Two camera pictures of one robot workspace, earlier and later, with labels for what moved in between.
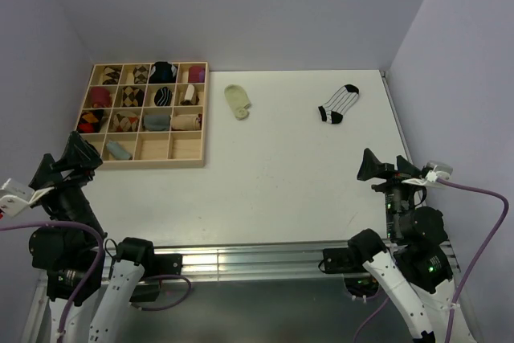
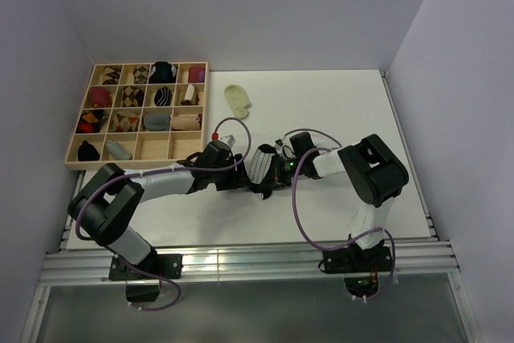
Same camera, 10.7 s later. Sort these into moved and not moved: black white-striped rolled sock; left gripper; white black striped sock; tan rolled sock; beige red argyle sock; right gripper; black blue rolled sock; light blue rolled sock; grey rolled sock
Moved: right gripper; left gripper; white black striped sock
Not moved: black white-striped rolled sock; grey rolled sock; tan rolled sock; beige red argyle sock; black blue rolled sock; light blue rolled sock
